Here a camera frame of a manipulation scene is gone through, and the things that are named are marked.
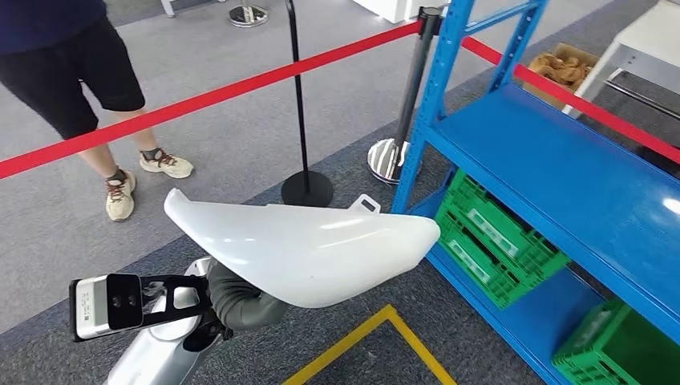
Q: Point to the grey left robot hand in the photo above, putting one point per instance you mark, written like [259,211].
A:
[233,308]

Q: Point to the white plastic shell part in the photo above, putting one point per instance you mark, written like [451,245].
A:
[318,255]

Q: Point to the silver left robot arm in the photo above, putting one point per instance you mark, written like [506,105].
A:
[154,356]

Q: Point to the blue metal shelf rack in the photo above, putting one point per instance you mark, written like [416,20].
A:
[558,175]

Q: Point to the thin black floor stand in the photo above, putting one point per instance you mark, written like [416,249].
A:
[307,188]

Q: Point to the green plastic crate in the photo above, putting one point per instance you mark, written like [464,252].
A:
[611,345]
[499,250]

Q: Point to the standing person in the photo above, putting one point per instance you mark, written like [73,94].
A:
[53,64]

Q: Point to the white table leg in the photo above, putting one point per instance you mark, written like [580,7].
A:
[169,6]

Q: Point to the open cardboard box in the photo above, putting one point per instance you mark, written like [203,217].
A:
[539,98]

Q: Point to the crumpled brown packing paper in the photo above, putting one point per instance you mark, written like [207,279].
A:
[563,68]

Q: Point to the white desk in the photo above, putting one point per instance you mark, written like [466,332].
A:
[653,37]

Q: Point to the silver stanchion post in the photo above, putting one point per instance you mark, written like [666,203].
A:
[248,16]

